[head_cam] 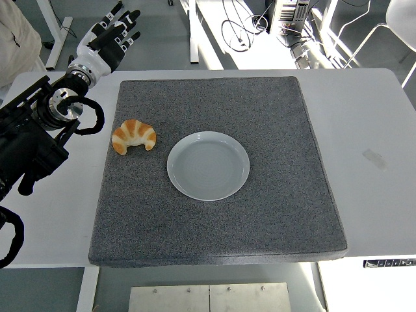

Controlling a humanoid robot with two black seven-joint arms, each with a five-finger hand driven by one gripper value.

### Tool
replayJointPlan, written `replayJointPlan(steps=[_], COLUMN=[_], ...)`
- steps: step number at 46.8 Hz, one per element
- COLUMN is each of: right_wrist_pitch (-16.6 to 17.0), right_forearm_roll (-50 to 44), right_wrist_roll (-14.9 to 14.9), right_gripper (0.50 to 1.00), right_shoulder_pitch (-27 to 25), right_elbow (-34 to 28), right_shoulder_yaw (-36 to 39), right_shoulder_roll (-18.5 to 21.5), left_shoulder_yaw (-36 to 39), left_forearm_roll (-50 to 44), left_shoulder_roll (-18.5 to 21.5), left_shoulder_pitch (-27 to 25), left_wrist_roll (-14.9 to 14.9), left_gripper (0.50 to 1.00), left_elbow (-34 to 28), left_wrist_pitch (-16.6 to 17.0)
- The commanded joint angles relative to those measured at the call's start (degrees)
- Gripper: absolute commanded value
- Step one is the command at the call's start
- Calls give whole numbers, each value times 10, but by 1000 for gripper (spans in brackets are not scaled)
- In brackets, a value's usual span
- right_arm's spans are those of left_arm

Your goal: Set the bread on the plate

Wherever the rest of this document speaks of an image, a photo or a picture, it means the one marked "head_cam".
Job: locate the white round plate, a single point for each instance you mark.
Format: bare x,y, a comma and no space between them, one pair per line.
208,165

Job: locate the computer tower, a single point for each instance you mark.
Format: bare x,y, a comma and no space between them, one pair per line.
289,14

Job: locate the white desk foot bar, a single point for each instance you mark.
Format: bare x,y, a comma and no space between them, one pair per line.
194,35

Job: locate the grey metal plate with screws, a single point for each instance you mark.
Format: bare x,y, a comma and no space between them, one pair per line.
208,299

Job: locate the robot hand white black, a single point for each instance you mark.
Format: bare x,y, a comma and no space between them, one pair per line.
94,63

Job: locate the grey speckled mat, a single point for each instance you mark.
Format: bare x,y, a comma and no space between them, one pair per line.
227,227

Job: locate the white chair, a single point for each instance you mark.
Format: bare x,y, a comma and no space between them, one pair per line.
401,19

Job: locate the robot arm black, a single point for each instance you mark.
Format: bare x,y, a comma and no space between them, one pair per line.
29,143

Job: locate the piece of clear tape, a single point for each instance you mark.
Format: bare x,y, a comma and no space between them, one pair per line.
375,159

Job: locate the white table leg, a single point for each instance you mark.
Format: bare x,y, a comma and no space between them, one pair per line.
87,289

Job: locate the white desk leg with foot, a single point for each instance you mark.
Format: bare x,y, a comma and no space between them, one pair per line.
58,39

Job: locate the table control panel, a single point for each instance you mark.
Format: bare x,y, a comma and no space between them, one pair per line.
390,263

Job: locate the person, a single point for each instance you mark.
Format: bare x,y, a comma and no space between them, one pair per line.
16,39

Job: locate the croissant bread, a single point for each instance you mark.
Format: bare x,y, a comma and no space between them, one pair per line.
133,133

